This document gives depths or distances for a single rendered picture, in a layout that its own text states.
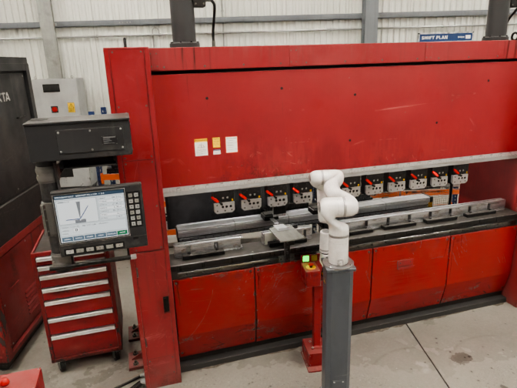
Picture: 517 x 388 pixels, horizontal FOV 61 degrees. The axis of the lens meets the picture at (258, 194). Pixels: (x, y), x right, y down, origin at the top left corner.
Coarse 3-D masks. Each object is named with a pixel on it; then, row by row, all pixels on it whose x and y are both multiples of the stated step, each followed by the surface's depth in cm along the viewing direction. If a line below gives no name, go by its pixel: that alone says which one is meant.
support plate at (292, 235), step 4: (272, 228) 327; (292, 228) 325; (272, 232) 318; (276, 232) 318; (280, 232) 317; (284, 232) 317; (288, 232) 317; (292, 232) 317; (296, 232) 316; (276, 236) 311; (280, 236) 310; (284, 236) 310; (288, 236) 310; (292, 236) 310; (296, 236) 309; (300, 236) 309; (280, 240) 304; (284, 240) 303; (288, 240) 304; (292, 240) 305
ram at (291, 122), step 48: (192, 96) 282; (240, 96) 291; (288, 96) 301; (336, 96) 311; (384, 96) 322; (432, 96) 333; (480, 96) 346; (192, 144) 291; (240, 144) 300; (288, 144) 310; (336, 144) 321; (384, 144) 332; (432, 144) 345; (480, 144) 358; (192, 192) 300
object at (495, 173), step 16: (496, 160) 395; (512, 160) 378; (480, 176) 416; (496, 176) 397; (512, 176) 380; (464, 192) 439; (480, 192) 418; (496, 192) 399; (512, 192) 382; (512, 208) 384; (512, 256) 390; (512, 272) 391; (512, 288) 393; (512, 304) 395
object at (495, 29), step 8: (496, 0) 338; (504, 0) 336; (512, 0) 341; (488, 8) 347; (496, 8) 339; (504, 8) 338; (488, 16) 347; (496, 16) 341; (504, 16) 339; (488, 24) 347; (496, 24) 342; (504, 24) 341; (488, 32) 348; (496, 32) 343; (504, 32) 343; (488, 40) 347
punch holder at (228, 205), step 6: (216, 192) 304; (222, 192) 306; (228, 192) 307; (216, 198) 306; (222, 198) 307; (228, 198) 308; (234, 198) 310; (216, 204) 306; (228, 204) 309; (234, 204) 310; (216, 210) 308; (222, 210) 309; (228, 210) 310
